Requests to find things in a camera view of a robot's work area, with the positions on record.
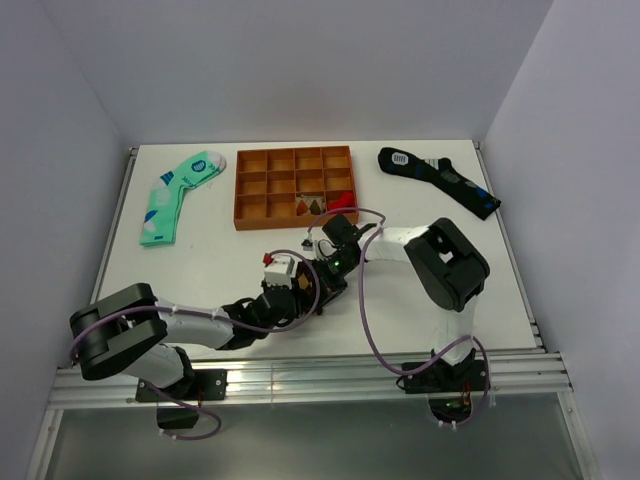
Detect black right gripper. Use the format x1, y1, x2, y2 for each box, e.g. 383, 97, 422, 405
309, 251, 360, 311

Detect brown argyle sock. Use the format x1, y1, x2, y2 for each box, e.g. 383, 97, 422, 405
295, 262, 316, 303

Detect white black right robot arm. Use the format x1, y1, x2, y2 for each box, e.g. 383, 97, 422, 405
302, 214, 490, 390

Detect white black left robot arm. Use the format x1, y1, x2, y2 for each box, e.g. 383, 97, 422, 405
69, 280, 321, 399

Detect rolled orange green argyle sock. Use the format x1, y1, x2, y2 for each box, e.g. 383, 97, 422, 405
295, 195, 326, 216

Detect rolled red sock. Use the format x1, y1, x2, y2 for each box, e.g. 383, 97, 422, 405
327, 191, 356, 213

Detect wooden compartment tray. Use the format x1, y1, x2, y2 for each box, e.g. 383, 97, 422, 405
233, 145, 359, 231

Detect mint green patterned sock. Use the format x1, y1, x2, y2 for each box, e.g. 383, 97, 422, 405
139, 151, 227, 247

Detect black blue sports sock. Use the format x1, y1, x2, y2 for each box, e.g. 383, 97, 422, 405
377, 147, 501, 220

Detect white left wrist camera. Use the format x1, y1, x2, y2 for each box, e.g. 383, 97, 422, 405
263, 253, 296, 288

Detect aluminium table edge rail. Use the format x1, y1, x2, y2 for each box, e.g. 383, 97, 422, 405
47, 352, 573, 410

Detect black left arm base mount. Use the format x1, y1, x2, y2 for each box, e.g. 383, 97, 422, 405
135, 369, 228, 440

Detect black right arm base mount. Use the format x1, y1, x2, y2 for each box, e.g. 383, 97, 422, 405
396, 349, 490, 423

